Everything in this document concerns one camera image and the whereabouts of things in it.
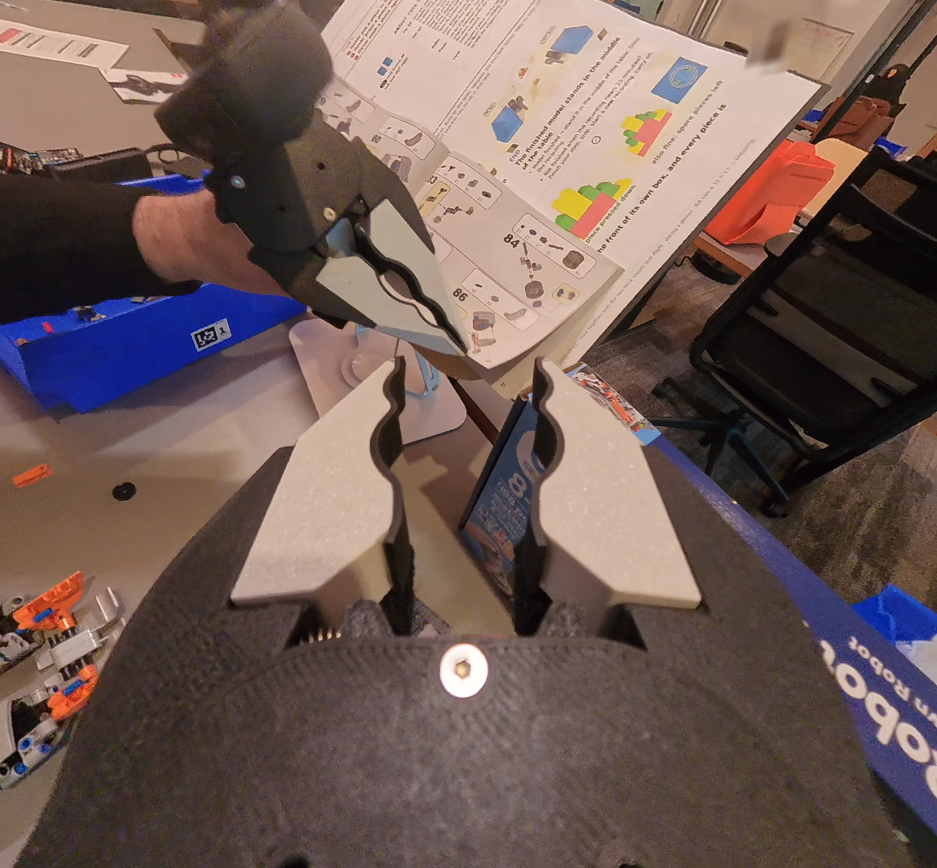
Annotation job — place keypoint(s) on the leaflet with black picture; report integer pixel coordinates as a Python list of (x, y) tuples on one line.
[(139, 86)]

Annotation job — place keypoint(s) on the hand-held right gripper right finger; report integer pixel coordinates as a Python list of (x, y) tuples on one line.
[(615, 516)]

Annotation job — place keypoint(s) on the black office chair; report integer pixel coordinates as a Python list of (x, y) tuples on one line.
[(842, 333)]

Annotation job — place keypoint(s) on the grey orange brick assembly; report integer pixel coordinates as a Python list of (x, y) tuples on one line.
[(88, 626)]

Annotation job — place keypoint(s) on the grey hinged brick piece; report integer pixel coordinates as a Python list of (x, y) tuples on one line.
[(29, 743)]

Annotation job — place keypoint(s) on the blue plastic bin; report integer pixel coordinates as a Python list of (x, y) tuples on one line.
[(893, 612)]

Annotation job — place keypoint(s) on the orange plastic bin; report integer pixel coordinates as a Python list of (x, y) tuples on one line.
[(768, 194)]

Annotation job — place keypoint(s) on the white paper sheet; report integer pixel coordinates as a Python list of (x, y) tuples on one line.
[(58, 40)]

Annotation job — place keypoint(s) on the large white instruction sheet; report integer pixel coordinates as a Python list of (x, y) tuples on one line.
[(732, 136)]

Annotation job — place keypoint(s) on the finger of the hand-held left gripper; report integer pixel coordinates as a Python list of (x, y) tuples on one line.
[(366, 297), (406, 253)]

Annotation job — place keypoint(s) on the white tablet stand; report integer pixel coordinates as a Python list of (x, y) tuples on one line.
[(439, 421)]

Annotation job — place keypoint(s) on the black rectangular case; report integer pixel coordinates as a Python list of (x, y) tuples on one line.
[(102, 166)]

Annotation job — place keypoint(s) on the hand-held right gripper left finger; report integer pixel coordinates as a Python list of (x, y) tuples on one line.
[(322, 516)]

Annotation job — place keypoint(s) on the robot kit box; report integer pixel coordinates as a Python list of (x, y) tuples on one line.
[(498, 502)]

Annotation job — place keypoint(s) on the blue bin with white tag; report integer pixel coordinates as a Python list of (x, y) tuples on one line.
[(110, 363)]

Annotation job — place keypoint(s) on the black round brick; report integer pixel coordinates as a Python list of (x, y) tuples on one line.
[(124, 491)]

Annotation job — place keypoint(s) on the small orange brick connector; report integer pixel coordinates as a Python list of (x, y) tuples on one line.
[(33, 476)]

